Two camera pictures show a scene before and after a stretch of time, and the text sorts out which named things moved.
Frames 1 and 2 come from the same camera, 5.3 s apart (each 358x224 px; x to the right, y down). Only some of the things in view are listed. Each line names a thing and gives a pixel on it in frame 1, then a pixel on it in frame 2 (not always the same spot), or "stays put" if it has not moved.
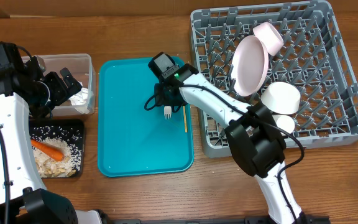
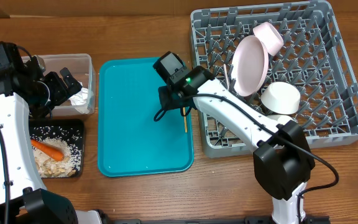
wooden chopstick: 184,117 stays put
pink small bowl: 270,37 stays put
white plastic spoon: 167,112 -> 227,83
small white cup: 284,122 stays put
